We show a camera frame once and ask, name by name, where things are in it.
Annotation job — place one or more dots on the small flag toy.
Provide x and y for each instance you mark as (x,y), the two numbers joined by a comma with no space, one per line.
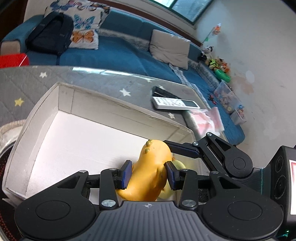
(216,29)

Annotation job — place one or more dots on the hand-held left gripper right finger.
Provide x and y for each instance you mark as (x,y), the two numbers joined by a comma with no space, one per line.
(170,176)

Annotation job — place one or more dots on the black induction cooktop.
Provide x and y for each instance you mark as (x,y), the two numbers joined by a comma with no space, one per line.
(5,176)

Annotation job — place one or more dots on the small clear storage box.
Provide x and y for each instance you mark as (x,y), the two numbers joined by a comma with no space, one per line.
(238,117)

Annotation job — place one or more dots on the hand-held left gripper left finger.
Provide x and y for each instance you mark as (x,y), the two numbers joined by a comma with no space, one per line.
(126,176)

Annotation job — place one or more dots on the grey pillow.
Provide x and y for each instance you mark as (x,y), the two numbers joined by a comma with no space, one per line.
(168,48)

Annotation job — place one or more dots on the orange rubber toy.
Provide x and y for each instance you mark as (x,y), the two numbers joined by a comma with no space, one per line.
(148,171)

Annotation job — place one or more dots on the blue sofa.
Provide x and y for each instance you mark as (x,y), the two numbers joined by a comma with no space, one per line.
(115,55)

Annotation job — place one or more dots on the panda plush toy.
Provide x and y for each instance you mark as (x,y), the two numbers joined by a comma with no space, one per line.
(207,52)

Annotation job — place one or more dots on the black remote control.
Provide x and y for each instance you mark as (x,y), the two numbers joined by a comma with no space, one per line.
(165,92)

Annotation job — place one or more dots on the window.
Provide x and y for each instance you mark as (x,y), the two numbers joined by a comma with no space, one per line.
(185,8)

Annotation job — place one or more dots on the black backpack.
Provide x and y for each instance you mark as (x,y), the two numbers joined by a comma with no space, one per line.
(49,34)

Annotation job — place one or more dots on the green toy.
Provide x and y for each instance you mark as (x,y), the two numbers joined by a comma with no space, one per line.
(222,75)

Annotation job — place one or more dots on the small toy cars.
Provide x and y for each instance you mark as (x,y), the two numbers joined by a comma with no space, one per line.
(211,98)

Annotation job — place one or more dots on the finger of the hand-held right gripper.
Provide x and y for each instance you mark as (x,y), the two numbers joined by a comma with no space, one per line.
(185,150)

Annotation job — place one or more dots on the group of small plush toys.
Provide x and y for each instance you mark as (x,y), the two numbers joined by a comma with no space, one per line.
(217,63)

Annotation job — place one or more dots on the clear plastic toy bin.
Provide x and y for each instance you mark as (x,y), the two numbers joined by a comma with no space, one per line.
(226,96)

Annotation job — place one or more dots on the cardboard shoe box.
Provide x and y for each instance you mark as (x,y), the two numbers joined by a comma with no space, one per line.
(69,139)

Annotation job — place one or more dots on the pink tissue pack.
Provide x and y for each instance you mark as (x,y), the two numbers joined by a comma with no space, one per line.
(205,120)

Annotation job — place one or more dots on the red box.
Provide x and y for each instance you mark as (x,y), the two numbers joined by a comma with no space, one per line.
(12,60)

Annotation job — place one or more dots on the butterfly print pillow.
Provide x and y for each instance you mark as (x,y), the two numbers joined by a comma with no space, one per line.
(84,25)

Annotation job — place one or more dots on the white remote control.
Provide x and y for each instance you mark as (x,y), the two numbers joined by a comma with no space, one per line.
(173,103)

